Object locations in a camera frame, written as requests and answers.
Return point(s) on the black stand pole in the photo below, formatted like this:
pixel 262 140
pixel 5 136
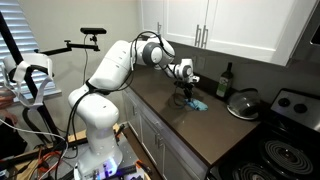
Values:
pixel 31 86

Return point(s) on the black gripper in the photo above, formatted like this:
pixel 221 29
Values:
pixel 187 86

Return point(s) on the grey base cabinets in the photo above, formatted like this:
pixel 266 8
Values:
pixel 150 133

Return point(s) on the metal robot base table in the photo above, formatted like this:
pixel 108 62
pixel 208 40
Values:
pixel 130 156

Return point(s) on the white window blinds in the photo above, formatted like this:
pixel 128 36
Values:
pixel 20 30

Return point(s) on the black electric coil stove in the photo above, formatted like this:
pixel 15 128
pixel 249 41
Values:
pixel 286 146

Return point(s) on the upturned clear glass bowl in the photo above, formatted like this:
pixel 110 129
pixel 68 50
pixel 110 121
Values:
pixel 244 105

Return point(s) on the person's hand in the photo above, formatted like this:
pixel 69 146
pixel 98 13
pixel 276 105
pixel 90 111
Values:
pixel 6 97
pixel 7 117

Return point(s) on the dark green olive oil bottle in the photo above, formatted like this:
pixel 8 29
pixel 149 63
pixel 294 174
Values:
pixel 224 83

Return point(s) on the black camera on boom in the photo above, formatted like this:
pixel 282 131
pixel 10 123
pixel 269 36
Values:
pixel 93 31

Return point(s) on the wooden board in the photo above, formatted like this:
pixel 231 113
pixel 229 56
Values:
pixel 76 136

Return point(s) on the blue microfiber towel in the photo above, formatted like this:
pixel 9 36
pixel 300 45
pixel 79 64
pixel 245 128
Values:
pixel 199 105

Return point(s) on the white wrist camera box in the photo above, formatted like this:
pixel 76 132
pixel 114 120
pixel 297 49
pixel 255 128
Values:
pixel 194 79

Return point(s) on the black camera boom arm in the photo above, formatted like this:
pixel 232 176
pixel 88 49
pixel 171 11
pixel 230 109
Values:
pixel 70 47

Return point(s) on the dark over-range microwave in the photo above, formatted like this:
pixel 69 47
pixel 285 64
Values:
pixel 308 36

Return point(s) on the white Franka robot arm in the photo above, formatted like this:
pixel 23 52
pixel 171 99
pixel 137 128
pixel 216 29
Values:
pixel 100 113

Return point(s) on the white wall cabinets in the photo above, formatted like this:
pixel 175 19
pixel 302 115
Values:
pixel 246 23

